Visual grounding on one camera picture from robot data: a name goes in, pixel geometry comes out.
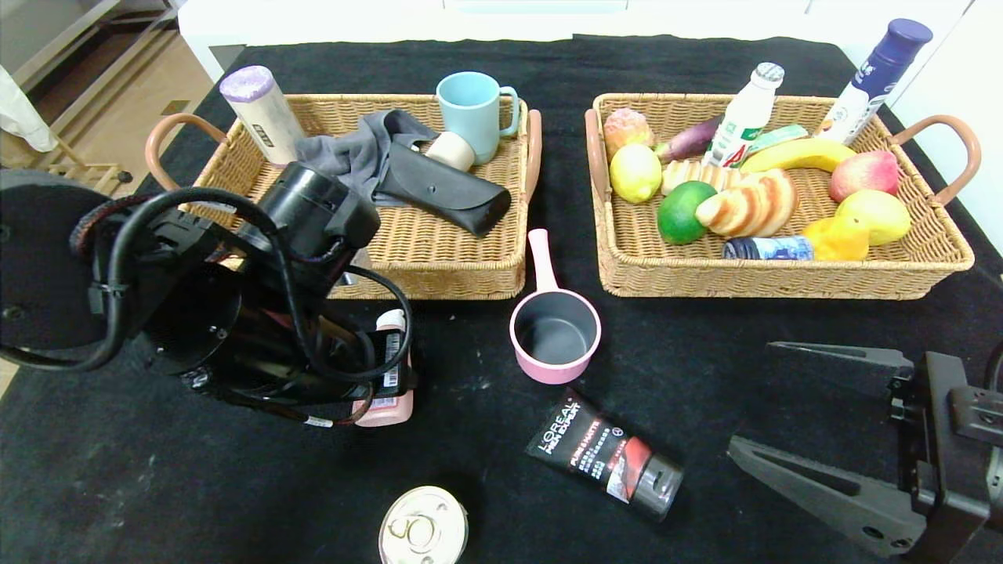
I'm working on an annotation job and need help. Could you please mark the black table cloth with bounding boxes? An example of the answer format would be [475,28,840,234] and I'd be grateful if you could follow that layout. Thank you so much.
[0,35,1003,564]

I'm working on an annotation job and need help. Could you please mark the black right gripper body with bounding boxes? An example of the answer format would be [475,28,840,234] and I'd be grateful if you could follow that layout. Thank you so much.
[897,351,1003,564]

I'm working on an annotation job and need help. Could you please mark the yellow lemon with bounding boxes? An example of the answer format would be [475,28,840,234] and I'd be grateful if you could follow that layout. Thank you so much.
[609,143,663,204]

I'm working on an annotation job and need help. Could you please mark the purple eggplant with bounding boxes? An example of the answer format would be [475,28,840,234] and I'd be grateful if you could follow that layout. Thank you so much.
[657,116,726,164]

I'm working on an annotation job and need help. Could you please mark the black cosmetic tube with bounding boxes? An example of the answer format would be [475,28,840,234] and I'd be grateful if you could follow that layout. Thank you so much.
[524,387,685,523]

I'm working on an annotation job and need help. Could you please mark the pink plastic bottle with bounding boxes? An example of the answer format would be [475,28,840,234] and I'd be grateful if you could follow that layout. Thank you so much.
[351,309,416,428]

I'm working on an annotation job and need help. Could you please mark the light blue mug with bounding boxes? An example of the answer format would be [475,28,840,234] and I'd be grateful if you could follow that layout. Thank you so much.
[436,72,521,165]

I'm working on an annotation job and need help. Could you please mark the white milk drink bottle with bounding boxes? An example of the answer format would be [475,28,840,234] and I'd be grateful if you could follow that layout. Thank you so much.
[701,63,784,169]

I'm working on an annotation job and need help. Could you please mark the orange pink peach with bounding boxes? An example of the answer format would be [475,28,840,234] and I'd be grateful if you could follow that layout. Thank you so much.
[602,108,655,157]

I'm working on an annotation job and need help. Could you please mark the wooden rack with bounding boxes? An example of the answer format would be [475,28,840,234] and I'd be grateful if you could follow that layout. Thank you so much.
[43,157,132,189]

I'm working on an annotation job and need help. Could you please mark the small beige cup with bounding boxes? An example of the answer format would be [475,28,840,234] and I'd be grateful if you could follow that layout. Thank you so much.
[425,132,476,173]

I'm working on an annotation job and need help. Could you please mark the black glasses case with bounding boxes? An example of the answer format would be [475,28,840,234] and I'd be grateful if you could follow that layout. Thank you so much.
[371,141,512,238]

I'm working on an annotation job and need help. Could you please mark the grey shelf frame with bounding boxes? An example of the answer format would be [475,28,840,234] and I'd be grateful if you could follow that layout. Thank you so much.
[0,0,183,99]

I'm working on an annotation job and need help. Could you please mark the yellow banana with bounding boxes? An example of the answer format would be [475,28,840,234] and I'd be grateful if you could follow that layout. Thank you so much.
[740,137,856,175]

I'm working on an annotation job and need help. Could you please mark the wicker basket with handles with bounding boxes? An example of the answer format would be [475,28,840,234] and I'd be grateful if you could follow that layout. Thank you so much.
[585,94,982,301]
[145,94,543,301]

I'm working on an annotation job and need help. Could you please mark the white tumbler with purple lid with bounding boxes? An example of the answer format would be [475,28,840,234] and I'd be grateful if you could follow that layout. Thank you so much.
[219,66,305,169]

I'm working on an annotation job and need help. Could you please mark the toy croissant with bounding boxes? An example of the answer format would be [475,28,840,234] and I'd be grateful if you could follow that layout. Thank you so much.
[696,168,800,240]

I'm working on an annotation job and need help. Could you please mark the green lime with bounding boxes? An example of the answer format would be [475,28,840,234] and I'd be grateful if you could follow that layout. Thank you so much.
[657,181,718,246]

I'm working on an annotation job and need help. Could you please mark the white bottle with blue cap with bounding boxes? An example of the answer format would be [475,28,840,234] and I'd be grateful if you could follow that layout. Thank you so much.
[819,19,933,146]

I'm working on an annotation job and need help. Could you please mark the white hanging cloth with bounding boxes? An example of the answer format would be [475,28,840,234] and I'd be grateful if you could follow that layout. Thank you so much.
[0,67,60,154]

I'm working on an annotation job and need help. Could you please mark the red apple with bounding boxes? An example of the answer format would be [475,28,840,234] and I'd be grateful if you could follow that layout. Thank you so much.
[829,150,900,204]

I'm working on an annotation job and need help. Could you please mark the round tin can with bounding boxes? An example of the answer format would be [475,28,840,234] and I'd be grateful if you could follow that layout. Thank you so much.
[378,485,469,564]

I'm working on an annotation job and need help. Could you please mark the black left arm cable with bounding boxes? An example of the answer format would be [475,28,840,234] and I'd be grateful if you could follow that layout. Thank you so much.
[69,186,416,386]

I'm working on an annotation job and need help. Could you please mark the sliced bread loaf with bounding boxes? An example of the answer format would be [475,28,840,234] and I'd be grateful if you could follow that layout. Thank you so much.
[661,159,745,197]

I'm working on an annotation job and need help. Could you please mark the pink saucepan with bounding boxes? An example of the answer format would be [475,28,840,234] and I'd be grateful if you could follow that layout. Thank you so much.
[509,229,603,385]

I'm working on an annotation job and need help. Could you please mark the grey cloth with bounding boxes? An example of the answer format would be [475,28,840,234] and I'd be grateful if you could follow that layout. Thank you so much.
[295,110,440,208]

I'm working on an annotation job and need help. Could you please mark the yellow mango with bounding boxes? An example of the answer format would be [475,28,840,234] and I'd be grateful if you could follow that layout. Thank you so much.
[835,190,914,246]

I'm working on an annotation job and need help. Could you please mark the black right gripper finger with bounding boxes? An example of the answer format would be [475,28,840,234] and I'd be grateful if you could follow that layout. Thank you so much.
[766,341,915,423]
[726,434,938,559]

